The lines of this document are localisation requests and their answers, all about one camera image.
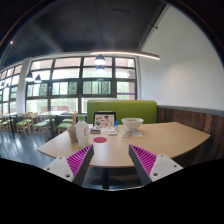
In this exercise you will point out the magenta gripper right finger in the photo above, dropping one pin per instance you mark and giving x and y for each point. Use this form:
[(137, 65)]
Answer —
[(151, 167)]

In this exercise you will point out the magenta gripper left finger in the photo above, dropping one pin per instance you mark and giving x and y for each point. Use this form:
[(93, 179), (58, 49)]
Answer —
[(74, 167)]

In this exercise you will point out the white plastic water bottle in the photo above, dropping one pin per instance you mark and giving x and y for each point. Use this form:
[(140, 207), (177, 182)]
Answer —
[(82, 131)]

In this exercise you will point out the red round coaster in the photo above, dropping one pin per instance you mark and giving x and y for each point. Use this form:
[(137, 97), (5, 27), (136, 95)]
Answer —
[(100, 139)]

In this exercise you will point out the small dark box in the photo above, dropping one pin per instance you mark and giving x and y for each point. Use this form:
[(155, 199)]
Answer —
[(95, 131)]

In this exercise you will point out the green seat stool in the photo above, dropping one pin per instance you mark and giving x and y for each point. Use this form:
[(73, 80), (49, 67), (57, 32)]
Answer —
[(63, 127)]

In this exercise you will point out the white ceramic bowl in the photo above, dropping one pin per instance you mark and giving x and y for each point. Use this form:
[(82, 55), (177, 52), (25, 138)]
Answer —
[(132, 124)]

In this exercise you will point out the wooden chair green cushion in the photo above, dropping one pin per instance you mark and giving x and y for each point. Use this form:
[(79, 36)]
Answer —
[(39, 127)]

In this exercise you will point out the small blue capped bottle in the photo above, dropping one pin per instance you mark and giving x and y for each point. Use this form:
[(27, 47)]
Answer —
[(116, 125)]

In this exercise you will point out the black framed menu sign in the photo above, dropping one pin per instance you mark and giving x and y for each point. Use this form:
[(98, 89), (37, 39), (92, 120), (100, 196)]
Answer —
[(104, 120)]

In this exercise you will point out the green upholstered bench backrest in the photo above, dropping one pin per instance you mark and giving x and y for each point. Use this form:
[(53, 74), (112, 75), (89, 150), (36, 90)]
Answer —
[(145, 109)]

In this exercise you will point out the wooden chair green seat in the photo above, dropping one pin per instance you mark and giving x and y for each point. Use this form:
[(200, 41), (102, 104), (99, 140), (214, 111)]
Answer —
[(24, 126)]

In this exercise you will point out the black pendant lamp left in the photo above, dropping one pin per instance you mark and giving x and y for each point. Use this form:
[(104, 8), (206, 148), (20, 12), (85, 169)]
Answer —
[(29, 77)]

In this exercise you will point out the black pendant lamp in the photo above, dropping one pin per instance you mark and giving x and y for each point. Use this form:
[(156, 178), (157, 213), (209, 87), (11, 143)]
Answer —
[(29, 77), (99, 60)]

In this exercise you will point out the curved linear ceiling light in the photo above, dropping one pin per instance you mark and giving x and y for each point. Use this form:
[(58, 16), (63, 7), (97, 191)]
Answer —
[(129, 53)]

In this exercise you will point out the black table pedestal leg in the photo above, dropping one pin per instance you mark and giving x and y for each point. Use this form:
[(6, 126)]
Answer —
[(105, 178)]

